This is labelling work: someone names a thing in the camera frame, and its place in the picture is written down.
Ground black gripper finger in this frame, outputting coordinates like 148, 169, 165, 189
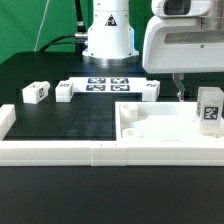
172, 73, 185, 102

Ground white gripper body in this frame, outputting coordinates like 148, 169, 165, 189
142, 0, 224, 73

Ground white square tabletop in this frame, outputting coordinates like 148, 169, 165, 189
115, 102, 224, 146

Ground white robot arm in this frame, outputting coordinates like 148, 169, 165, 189
83, 0, 224, 92

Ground white U-shaped fence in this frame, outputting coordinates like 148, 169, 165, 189
0, 104, 224, 166

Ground green backdrop curtain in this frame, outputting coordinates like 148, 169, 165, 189
0, 0, 152, 63

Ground white marker base plate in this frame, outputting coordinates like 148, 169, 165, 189
69, 77, 146, 93

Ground black cable bundle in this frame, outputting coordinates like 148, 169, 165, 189
39, 0, 90, 54

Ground white thin cable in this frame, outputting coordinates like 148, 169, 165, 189
33, 0, 52, 53

